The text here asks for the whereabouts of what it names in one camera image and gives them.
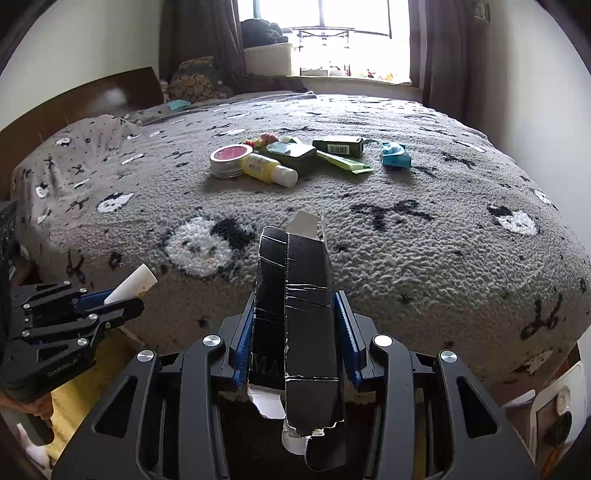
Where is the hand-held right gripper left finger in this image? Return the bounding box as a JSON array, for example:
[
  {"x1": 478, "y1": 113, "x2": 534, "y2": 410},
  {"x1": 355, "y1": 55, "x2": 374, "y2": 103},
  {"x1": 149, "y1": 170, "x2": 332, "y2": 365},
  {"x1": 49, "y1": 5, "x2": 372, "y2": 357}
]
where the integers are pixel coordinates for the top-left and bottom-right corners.
[{"x1": 60, "y1": 292, "x2": 257, "y2": 480}]

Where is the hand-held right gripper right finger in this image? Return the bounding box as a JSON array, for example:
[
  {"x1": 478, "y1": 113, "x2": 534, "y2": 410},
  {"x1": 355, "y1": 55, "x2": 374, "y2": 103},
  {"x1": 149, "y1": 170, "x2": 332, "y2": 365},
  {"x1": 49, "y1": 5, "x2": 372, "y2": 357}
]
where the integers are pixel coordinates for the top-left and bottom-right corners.
[{"x1": 333, "y1": 291, "x2": 539, "y2": 480}]

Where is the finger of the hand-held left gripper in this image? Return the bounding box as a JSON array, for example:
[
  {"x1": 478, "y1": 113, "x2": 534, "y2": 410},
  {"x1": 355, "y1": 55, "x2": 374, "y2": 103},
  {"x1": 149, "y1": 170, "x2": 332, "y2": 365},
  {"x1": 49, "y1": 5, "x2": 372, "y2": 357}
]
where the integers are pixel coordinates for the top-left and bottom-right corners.
[
  {"x1": 22, "y1": 281, "x2": 116, "y2": 320},
  {"x1": 21, "y1": 296, "x2": 145, "y2": 354}
]

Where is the white tube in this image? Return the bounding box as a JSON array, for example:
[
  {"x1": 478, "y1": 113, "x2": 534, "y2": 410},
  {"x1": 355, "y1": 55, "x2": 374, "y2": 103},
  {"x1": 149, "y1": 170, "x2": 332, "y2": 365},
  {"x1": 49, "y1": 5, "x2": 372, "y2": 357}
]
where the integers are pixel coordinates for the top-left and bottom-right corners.
[{"x1": 104, "y1": 264, "x2": 158, "y2": 305}]

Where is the black carton box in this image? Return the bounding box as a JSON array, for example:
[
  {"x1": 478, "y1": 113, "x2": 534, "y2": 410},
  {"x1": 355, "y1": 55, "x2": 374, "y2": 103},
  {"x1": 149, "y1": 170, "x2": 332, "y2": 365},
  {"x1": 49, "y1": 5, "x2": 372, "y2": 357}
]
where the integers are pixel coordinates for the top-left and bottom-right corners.
[{"x1": 247, "y1": 211, "x2": 348, "y2": 472}]

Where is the green tube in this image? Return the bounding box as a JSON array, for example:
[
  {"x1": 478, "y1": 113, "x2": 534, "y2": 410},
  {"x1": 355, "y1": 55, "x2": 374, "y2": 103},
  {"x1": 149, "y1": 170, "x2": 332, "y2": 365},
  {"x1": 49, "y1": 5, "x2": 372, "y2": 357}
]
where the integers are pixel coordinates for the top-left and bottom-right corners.
[{"x1": 315, "y1": 150, "x2": 375, "y2": 175}]

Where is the yellow bottle with white cap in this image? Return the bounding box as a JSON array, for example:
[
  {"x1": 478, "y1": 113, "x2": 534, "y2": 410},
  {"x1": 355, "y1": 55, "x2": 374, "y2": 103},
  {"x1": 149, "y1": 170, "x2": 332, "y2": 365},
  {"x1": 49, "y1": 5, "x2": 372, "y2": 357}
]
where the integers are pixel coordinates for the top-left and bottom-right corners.
[{"x1": 241, "y1": 154, "x2": 299, "y2": 188}]

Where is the round tin with pink lid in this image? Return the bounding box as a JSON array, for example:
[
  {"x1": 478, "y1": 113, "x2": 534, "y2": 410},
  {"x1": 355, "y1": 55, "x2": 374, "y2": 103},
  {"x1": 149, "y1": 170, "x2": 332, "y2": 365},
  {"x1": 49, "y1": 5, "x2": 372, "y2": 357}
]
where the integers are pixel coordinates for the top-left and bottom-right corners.
[{"x1": 209, "y1": 143, "x2": 254, "y2": 181}]

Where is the blue wipes packet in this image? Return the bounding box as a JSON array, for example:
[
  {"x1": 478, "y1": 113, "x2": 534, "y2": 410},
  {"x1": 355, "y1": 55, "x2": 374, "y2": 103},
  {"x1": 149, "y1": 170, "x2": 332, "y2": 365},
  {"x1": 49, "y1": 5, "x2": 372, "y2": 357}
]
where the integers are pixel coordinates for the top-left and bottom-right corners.
[{"x1": 379, "y1": 141, "x2": 413, "y2": 168}]

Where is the dark green box with barcode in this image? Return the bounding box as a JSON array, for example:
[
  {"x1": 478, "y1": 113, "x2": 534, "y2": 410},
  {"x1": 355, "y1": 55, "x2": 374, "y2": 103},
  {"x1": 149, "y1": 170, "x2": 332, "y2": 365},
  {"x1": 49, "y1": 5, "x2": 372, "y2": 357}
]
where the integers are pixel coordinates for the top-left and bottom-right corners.
[{"x1": 312, "y1": 137, "x2": 365, "y2": 158}]

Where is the person's left hand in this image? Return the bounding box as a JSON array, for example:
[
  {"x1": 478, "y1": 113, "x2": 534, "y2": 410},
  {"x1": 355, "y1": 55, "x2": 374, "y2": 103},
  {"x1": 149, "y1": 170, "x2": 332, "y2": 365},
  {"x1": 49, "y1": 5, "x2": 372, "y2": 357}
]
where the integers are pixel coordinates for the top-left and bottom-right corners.
[{"x1": 0, "y1": 391, "x2": 54, "y2": 420}]

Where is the white sock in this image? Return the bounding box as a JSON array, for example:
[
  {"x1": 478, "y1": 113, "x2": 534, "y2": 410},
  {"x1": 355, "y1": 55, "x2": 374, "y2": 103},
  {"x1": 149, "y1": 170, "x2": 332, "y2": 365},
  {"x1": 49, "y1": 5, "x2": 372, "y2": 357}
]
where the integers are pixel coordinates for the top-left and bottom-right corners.
[{"x1": 17, "y1": 422, "x2": 52, "y2": 468}]

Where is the grey spotted plush seal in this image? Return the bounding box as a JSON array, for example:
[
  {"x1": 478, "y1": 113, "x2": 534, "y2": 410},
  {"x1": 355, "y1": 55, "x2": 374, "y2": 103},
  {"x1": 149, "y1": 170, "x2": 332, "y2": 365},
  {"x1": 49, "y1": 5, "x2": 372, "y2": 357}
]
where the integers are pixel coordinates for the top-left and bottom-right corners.
[{"x1": 11, "y1": 92, "x2": 591, "y2": 388}]

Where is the black bedside box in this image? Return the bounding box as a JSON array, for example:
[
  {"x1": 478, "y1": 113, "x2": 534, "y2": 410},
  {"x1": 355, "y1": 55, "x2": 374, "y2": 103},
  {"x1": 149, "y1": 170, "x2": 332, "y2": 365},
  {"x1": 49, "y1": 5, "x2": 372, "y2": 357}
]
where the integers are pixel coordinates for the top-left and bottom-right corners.
[{"x1": 0, "y1": 199, "x2": 19, "y2": 260}]

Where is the wooden headboard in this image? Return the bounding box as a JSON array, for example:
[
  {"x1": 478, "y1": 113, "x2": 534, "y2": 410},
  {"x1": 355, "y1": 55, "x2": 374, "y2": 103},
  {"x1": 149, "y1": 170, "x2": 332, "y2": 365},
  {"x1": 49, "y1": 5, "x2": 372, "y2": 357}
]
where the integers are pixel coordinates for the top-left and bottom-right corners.
[{"x1": 0, "y1": 67, "x2": 164, "y2": 139}]

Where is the white appliance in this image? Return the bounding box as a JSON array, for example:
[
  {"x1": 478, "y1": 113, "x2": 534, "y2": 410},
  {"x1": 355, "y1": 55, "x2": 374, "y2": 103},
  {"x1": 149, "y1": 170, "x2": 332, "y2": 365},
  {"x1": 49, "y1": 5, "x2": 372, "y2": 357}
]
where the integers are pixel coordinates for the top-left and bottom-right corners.
[{"x1": 501, "y1": 360, "x2": 589, "y2": 462}]

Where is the grey bed sheet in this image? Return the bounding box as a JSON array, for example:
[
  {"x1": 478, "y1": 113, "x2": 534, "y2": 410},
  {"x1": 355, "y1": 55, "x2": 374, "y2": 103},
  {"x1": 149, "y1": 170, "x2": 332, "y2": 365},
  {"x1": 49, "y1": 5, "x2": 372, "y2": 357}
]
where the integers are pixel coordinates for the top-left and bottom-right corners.
[{"x1": 122, "y1": 91, "x2": 318, "y2": 126}]

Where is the brown floral pillow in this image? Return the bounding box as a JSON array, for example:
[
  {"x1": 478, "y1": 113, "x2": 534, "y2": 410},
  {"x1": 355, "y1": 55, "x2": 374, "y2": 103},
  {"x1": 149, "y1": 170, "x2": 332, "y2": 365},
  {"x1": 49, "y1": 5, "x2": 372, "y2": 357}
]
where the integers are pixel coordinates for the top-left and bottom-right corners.
[{"x1": 166, "y1": 58, "x2": 232, "y2": 102}]

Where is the row of small windowsill items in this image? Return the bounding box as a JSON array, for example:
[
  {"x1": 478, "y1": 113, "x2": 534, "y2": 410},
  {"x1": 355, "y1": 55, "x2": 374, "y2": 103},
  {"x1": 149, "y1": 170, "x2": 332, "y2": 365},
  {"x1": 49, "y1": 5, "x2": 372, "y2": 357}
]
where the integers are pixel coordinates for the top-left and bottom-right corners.
[{"x1": 300, "y1": 65, "x2": 399, "y2": 82}]

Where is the dark curtain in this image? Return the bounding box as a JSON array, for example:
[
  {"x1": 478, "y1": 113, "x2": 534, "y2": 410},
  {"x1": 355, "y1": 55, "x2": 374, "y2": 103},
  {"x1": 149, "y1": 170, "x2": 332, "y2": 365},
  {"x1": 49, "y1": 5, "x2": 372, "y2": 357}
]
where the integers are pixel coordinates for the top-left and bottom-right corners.
[
  {"x1": 159, "y1": 0, "x2": 246, "y2": 80},
  {"x1": 409, "y1": 0, "x2": 472, "y2": 107}
]

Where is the white storage box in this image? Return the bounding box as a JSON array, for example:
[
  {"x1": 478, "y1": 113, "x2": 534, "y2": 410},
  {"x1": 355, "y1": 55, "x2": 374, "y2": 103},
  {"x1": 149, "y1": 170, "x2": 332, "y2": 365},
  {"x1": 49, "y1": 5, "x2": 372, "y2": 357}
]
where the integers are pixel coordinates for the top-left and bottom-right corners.
[{"x1": 244, "y1": 42, "x2": 296, "y2": 77}]

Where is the black metal drying rack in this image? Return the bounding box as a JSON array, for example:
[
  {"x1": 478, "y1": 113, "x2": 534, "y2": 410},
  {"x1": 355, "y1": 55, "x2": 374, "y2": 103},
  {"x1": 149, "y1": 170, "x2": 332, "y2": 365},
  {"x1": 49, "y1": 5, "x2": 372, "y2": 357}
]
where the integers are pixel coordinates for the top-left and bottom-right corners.
[{"x1": 291, "y1": 27, "x2": 356, "y2": 48}]

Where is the pile of dark clothes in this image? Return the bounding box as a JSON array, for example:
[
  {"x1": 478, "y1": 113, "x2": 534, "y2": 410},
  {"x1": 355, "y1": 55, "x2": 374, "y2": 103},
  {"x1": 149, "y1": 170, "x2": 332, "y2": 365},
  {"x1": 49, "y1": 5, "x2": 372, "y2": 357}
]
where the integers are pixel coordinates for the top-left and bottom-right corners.
[{"x1": 240, "y1": 18, "x2": 287, "y2": 47}]

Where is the window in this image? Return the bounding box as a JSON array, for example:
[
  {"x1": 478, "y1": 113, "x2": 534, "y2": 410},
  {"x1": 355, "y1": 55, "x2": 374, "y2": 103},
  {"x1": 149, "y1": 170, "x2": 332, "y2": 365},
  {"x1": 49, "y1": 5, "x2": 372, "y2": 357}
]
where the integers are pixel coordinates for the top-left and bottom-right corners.
[{"x1": 238, "y1": 0, "x2": 411, "y2": 79}]

